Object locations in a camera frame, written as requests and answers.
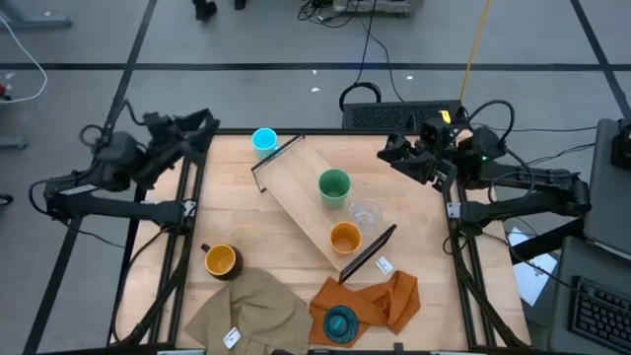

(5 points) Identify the light turquoise mug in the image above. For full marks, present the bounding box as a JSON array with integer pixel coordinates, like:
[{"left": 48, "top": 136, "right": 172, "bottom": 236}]
[{"left": 250, "top": 126, "right": 281, "bottom": 162}]

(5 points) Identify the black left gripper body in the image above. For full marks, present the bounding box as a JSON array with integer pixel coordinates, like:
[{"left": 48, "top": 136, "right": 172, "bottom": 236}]
[{"left": 142, "top": 125, "right": 191, "bottom": 167}]

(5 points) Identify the beige cloth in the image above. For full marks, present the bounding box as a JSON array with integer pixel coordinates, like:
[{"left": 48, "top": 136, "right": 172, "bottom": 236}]
[{"left": 182, "top": 268, "right": 315, "bottom": 355}]

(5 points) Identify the grey laptop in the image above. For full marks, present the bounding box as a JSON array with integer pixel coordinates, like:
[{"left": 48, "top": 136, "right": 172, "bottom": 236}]
[{"left": 546, "top": 116, "right": 631, "bottom": 355}]

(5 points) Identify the clear glass cup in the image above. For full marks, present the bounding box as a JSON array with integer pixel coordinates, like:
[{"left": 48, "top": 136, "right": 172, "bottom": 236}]
[{"left": 347, "top": 198, "right": 384, "bottom": 236}]

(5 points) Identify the black floor cable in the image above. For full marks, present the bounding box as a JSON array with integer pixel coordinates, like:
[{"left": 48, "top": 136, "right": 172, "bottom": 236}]
[{"left": 352, "top": 0, "right": 379, "bottom": 85}]

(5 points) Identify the grey desk foot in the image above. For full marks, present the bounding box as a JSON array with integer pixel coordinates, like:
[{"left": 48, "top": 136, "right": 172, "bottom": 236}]
[
  {"left": 0, "top": 135, "right": 30, "bottom": 150},
  {"left": 0, "top": 0, "right": 74, "bottom": 30}
]

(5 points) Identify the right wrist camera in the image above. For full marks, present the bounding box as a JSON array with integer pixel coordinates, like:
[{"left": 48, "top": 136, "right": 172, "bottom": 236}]
[{"left": 419, "top": 116, "right": 454, "bottom": 148}]

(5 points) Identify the wooden shelf with black frame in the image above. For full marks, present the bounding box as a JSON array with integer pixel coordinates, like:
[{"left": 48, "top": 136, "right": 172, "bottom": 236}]
[{"left": 248, "top": 133, "right": 398, "bottom": 286}]

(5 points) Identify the coiled black cable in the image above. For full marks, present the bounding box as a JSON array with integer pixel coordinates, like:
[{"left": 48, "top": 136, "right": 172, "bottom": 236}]
[{"left": 337, "top": 80, "right": 384, "bottom": 112}]

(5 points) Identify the black ventilated computer case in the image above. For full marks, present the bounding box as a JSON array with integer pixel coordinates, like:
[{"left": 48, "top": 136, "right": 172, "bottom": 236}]
[{"left": 342, "top": 100, "right": 464, "bottom": 132}]

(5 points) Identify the teal faceted plastic tumbler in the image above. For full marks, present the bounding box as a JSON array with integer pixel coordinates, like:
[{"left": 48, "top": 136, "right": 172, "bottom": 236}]
[{"left": 322, "top": 304, "right": 361, "bottom": 345}]

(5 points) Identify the black mug with yellow inside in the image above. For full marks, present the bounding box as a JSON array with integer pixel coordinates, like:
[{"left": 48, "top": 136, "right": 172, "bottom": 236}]
[{"left": 199, "top": 242, "right": 245, "bottom": 282}]

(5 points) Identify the black aluminium rig frame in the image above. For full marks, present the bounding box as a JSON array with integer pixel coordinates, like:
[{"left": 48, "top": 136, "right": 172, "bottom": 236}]
[{"left": 105, "top": 110, "right": 532, "bottom": 355}]

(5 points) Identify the sage green cup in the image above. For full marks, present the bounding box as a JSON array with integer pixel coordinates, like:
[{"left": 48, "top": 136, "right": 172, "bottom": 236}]
[{"left": 316, "top": 168, "right": 353, "bottom": 211}]

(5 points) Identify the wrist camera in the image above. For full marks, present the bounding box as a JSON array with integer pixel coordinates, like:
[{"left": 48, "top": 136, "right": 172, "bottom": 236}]
[
  {"left": 419, "top": 116, "right": 454, "bottom": 148},
  {"left": 141, "top": 110, "right": 173, "bottom": 135}
]

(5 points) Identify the small orange cup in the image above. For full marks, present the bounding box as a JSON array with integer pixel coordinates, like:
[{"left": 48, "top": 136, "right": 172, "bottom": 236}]
[{"left": 328, "top": 221, "right": 364, "bottom": 256}]

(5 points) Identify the grey equipment cart base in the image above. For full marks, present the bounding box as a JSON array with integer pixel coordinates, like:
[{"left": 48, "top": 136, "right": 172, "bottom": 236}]
[{"left": 332, "top": 0, "right": 411, "bottom": 16}]

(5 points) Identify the small black device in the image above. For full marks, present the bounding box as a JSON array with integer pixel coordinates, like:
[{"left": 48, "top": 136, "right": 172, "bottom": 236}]
[{"left": 609, "top": 118, "right": 631, "bottom": 173}]

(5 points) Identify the black cable bundle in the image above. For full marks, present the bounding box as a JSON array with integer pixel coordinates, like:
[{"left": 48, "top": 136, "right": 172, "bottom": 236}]
[{"left": 297, "top": 0, "right": 369, "bottom": 30}]

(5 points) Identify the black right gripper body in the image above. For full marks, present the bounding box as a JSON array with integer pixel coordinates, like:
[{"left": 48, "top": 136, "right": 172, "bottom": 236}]
[{"left": 413, "top": 140, "right": 459, "bottom": 194}]

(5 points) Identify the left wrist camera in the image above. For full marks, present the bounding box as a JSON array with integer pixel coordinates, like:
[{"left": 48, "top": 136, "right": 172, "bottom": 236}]
[{"left": 141, "top": 110, "right": 173, "bottom": 135}]

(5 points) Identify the yellow cable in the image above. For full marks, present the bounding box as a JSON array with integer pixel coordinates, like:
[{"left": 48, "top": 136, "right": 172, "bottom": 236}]
[{"left": 457, "top": 0, "right": 494, "bottom": 104}]

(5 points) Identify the white cable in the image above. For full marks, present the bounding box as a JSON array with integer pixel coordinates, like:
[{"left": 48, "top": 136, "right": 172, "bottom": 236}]
[{"left": 0, "top": 14, "right": 49, "bottom": 105}]

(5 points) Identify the orange cloth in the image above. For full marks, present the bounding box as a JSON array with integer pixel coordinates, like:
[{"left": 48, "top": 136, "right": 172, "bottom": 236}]
[{"left": 308, "top": 269, "right": 423, "bottom": 350}]

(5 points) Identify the white paper sheet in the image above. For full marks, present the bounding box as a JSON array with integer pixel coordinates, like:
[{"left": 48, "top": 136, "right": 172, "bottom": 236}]
[{"left": 506, "top": 226, "right": 559, "bottom": 308}]

